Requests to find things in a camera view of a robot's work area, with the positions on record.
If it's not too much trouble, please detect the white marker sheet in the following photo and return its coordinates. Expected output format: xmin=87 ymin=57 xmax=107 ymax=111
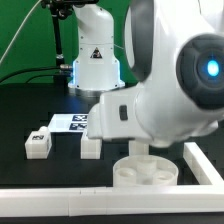
xmin=48 ymin=114 xmax=87 ymax=133

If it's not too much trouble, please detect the black cable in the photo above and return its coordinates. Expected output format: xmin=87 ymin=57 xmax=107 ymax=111
xmin=0 ymin=65 xmax=73 ymax=85

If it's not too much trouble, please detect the white round stool seat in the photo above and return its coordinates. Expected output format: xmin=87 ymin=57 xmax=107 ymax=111
xmin=113 ymin=155 xmax=179 ymax=187

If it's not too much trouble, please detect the black camera stand pole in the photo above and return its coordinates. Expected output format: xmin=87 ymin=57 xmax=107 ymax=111
xmin=41 ymin=0 xmax=99 ymax=84

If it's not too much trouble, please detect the white L-shaped fence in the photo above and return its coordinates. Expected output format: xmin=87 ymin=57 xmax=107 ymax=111
xmin=0 ymin=142 xmax=224 ymax=217

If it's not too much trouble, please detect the white cable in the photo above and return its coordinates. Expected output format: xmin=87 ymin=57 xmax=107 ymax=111
xmin=0 ymin=0 xmax=43 ymax=66

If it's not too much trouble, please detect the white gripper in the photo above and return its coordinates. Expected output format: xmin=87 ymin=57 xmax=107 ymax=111
xmin=87 ymin=89 xmax=147 ymax=141

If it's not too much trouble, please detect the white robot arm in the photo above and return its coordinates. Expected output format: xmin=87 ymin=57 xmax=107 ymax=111
xmin=71 ymin=0 xmax=224 ymax=147

